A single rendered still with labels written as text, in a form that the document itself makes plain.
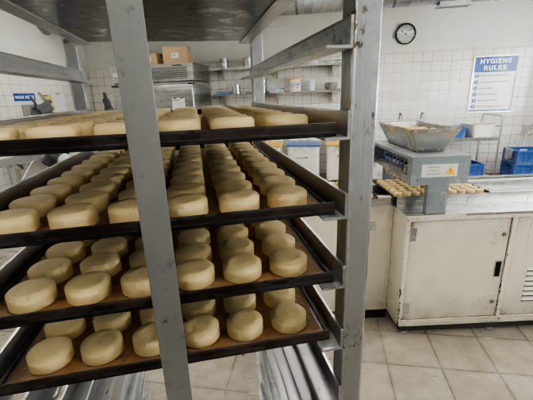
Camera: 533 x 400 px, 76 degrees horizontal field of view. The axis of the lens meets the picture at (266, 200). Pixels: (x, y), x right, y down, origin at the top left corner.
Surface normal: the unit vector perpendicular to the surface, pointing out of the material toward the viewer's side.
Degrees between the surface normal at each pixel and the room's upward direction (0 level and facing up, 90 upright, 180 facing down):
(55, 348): 0
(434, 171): 90
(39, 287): 0
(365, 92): 90
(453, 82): 90
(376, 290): 90
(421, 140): 110
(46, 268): 0
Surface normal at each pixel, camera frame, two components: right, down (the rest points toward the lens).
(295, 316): -0.04, -0.95
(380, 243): 0.03, 0.29
